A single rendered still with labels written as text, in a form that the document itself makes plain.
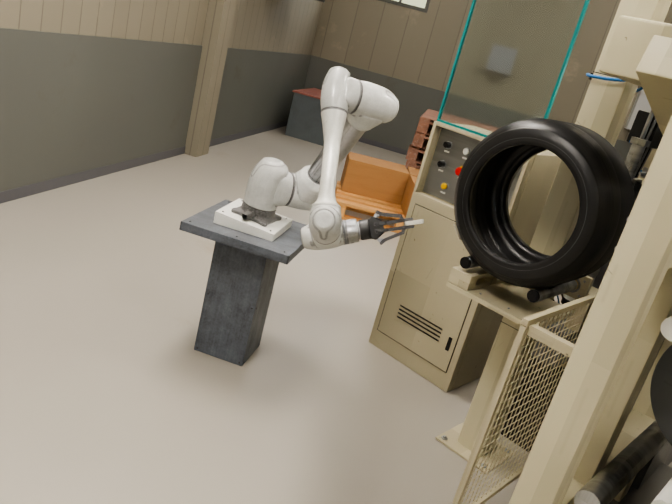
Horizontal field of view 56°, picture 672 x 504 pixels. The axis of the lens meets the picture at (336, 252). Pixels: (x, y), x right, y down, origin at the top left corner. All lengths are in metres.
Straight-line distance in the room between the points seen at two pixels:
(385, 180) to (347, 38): 4.66
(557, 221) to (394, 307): 1.19
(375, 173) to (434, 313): 3.03
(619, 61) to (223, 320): 1.98
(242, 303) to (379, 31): 7.87
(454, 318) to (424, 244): 0.41
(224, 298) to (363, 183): 3.41
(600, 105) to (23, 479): 2.35
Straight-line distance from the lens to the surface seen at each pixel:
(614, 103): 2.55
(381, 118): 2.55
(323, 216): 2.10
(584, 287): 2.57
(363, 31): 10.45
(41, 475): 2.40
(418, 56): 10.31
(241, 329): 3.01
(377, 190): 6.20
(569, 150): 2.17
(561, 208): 2.60
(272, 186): 2.82
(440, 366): 3.37
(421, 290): 3.35
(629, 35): 1.91
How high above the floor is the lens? 1.57
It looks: 19 degrees down
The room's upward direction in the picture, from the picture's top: 15 degrees clockwise
